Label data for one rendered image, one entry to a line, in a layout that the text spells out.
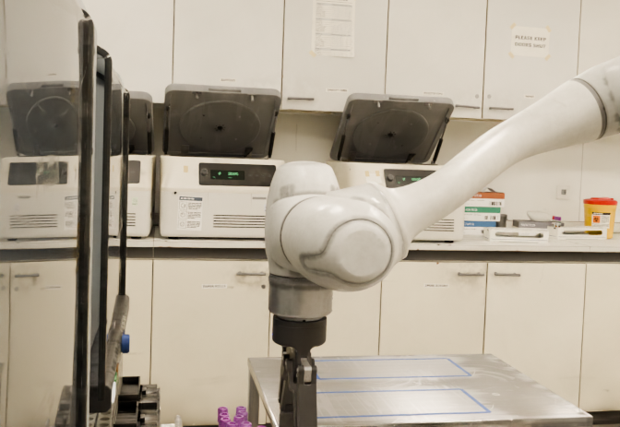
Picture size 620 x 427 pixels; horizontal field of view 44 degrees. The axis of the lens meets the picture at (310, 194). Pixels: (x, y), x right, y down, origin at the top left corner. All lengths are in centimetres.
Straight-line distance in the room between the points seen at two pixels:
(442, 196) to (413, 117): 285
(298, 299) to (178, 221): 235
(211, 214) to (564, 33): 204
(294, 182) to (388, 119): 278
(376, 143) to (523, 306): 107
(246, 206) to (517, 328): 142
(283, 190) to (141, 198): 234
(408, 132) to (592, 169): 125
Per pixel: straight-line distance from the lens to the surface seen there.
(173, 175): 336
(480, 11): 400
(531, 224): 417
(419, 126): 385
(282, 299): 103
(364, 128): 379
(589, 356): 403
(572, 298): 391
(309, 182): 100
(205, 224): 335
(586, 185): 462
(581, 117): 118
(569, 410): 159
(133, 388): 157
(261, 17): 369
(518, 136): 113
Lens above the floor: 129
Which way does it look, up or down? 3 degrees down
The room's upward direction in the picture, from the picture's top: 2 degrees clockwise
